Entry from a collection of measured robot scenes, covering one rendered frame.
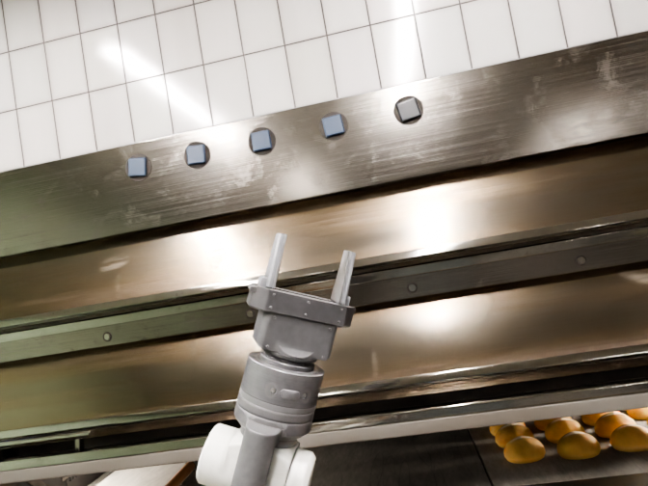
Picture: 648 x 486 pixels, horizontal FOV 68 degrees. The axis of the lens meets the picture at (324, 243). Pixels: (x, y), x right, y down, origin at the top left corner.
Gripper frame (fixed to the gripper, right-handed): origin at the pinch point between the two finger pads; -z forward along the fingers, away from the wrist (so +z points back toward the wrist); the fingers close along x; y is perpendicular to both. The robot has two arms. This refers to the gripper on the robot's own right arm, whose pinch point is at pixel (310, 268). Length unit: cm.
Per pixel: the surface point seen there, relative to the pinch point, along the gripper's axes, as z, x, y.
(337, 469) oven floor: 53, -40, 70
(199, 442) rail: 40, 2, 45
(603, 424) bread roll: 22, -97, 44
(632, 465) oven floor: 26, -91, 29
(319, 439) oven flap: 32, -19, 35
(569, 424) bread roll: 24, -90, 47
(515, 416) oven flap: 18, -50, 21
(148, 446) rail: 44, 11, 50
